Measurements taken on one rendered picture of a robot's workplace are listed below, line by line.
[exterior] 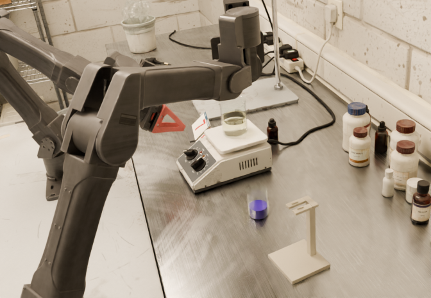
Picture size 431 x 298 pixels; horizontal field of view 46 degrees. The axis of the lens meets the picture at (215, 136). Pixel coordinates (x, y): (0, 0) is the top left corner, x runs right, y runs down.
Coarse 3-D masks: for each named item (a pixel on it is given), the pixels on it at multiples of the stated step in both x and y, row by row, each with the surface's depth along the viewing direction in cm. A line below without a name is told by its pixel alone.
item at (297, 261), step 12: (288, 204) 85; (300, 204) 86; (312, 204) 85; (312, 216) 87; (312, 228) 88; (312, 240) 89; (276, 252) 92; (288, 252) 92; (300, 252) 92; (312, 252) 90; (276, 264) 90; (288, 264) 89; (300, 264) 89; (312, 264) 89; (324, 264) 89; (288, 276) 87; (300, 276) 87
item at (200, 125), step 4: (204, 116) 140; (200, 120) 140; (204, 120) 138; (196, 124) 140; (200, 124) 138; (204, 124) 136; (196, 128) 139; (200, 128) 137; (204, 128) 135; (196, 132) 137; (200, 132) 135; (196, 136) 136
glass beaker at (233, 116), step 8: (224, 104) 117; (232, 104) 118; (240, 104) 117; (224, 112) 113; (232, 112) 113; (240, 112) 113; (224, 120) 115; (232, 120) 114; (240, 120) 114; (224, 128) 116; (232, 128) 115; (240, 128) 115; (232, 136) 116; (240, 136) 116
